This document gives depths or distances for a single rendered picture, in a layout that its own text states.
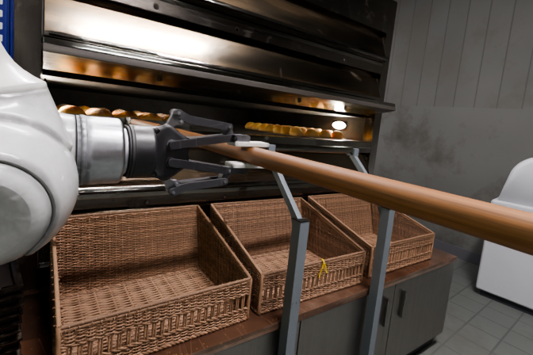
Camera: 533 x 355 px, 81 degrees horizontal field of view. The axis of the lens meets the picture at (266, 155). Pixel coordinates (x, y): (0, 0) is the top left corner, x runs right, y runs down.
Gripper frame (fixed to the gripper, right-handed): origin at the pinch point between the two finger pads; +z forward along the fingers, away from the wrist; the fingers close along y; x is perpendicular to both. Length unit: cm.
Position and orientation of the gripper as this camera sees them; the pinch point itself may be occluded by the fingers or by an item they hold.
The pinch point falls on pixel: (247, 154)
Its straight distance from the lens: 55.2
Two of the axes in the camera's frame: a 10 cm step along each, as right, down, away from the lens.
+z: 8.2, 0.2, 5.8
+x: 5.7, 1.5, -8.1
